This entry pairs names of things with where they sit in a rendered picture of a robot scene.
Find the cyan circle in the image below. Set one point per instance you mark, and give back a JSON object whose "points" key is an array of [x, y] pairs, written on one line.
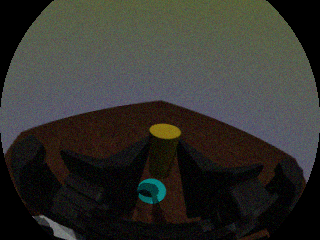
{"points": [[151, 191]]}

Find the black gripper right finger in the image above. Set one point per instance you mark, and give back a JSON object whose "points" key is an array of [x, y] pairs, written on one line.
{"points": [[204, 180]]}

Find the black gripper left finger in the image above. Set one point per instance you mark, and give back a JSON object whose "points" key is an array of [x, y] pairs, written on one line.
{"points": [[120, 174]]}

